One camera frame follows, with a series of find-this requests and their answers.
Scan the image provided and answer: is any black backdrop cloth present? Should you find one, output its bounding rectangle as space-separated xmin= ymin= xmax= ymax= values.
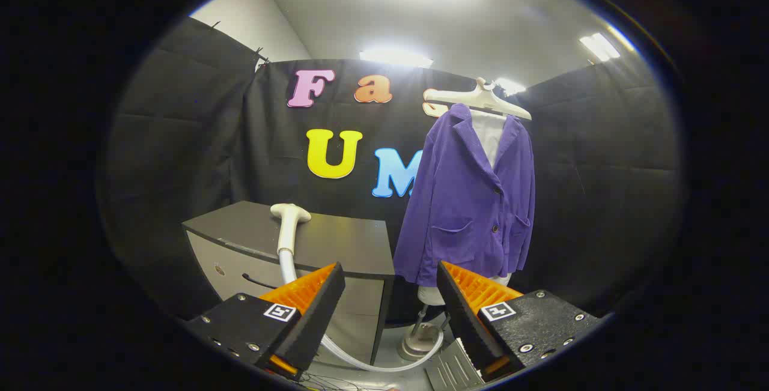
xmin=231 ymin=59 xmax=481 ymax=326

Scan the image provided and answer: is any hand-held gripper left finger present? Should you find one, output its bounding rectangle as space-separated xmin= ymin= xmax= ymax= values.
xmin=183 ymin=262 xmax=347 ymax=380

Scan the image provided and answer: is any small ceiling light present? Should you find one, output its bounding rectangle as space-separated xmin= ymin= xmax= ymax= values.
xmin=494 ymin=77 xmax=527 ymax=96

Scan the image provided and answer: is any long ceiling light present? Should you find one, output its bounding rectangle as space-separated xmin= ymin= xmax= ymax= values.
xmin=359 ymin=47 xmax=433 ymax=68

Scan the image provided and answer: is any purple corduroy jacket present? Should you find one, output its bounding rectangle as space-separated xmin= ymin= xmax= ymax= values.
xmin=394 ymin=103 xmax=536 ymax=288

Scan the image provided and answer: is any tangle of thin cables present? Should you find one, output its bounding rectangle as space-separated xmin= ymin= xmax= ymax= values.
xmin=297 ymin=372 xmax=391 ymax=391

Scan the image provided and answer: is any white plastic hanger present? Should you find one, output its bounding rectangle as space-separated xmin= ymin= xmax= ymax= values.
xmin=423 ymin=77 xmax=533 ymax=121

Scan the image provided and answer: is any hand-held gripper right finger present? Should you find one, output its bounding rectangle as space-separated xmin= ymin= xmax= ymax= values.
xmin=436 ymin=260 xmax=604 ymax=383

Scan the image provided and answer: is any twin ceiling light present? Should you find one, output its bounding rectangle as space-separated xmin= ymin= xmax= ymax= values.
xmin=580 ymin=32 xmax=621 ymax=62

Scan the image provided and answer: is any black quilted curtain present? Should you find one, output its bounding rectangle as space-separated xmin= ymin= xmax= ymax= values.
xmin=505 ymin=58 xmax=682 ymax=314
xmin=99 ymin=17 xmax=265 ymax=320

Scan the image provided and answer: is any grey steamer stand base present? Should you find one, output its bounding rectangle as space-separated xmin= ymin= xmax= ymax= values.
xmin=398 ymin=304 xmax=450 ymax=362

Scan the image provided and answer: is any grey cabinet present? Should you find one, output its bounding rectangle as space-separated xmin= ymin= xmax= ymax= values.
xmin=182 ymin=201 xmax=396 ymax=368

